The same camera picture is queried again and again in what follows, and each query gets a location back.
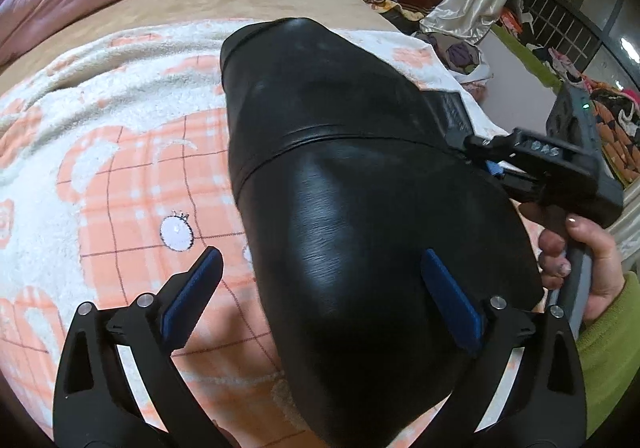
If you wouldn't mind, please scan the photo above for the black leather jacket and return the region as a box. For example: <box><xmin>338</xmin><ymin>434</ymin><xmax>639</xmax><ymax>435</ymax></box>
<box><xmin>220</xmin><ymin>19</ymin><xmax>544</xmax><ymax>447</ymax></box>

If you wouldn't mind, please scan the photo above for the green sleeve forearm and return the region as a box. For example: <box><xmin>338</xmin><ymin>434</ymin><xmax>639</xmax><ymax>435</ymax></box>
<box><xmin>576</xmin><ymin>272</ymin><xmax>640</xmax><ymax>436</ymax></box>

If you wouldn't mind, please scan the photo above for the person's right hand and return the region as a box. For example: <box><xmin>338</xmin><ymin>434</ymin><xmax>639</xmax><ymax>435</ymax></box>
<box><xmin>518</xmin><ymin>202</ymin><xmax>625</xmax><ymax>327</ymax></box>

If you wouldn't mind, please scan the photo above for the basket of clothes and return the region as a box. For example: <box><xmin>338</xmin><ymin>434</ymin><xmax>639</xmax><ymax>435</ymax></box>
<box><xmin>416</xmin><ymin>32</ymin><xmax>492</xmax><ymax>102</ymax></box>

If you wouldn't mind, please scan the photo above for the beige bed sheet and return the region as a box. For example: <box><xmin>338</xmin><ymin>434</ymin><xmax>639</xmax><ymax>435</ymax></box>
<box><xmin>1</xmin><ymin>0</ymin><xmax>395</xmax><ymax>93</ymax></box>

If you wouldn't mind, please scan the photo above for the white peach patterned blanket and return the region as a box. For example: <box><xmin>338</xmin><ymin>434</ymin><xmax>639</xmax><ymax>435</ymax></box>
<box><xmin>0</xmin><ymin>17</ymin><xmax>547</xmax><ymax>448</ymax></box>

